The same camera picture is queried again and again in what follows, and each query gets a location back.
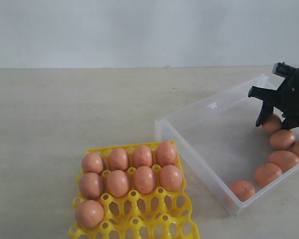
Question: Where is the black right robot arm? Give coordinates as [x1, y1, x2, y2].
[248, 62, 299, 129]

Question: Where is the clear plastic bin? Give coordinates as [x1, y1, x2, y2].
[155, 74, 299, 216]

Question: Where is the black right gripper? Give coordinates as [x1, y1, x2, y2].
[248, 69, 299, 130]

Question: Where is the yellow plastic egg tray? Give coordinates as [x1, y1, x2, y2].
[69, 140, 199, 239]

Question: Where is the brown egg front bottom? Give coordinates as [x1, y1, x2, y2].
[229, 180, 256, 202]

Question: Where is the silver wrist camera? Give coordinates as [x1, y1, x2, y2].
[272, 62, 297, 78]

